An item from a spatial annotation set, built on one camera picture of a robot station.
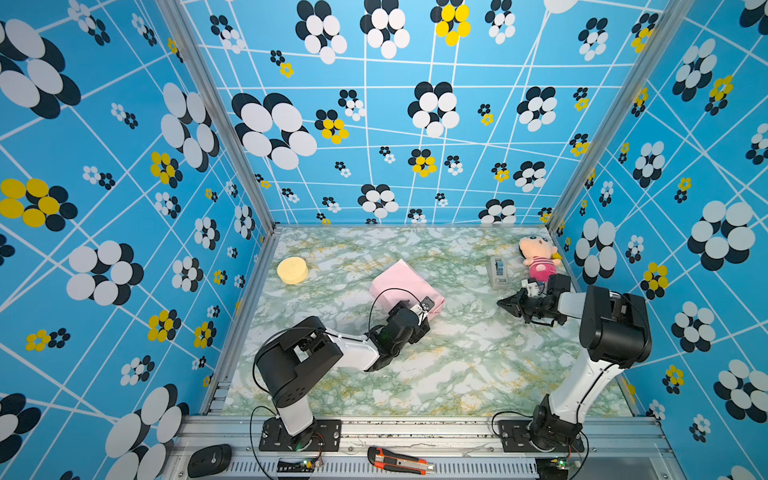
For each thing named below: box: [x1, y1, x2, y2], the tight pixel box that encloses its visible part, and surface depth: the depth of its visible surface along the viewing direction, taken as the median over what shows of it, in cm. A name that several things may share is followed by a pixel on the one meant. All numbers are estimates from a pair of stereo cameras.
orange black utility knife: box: [367, 446, 436, 476], surface depth 71 cm
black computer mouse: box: [187, 443, 232, 478], surface depth 70 cm
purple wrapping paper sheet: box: [369, 259, 446, 318], surface depth 97 cm
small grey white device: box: [490, 256, 507, 290], surface depth 104 cm
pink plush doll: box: [518, 235, 563, 283], surface depth 106 cm
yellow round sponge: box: [277, 257, 309, 285], surface depth 106 cm
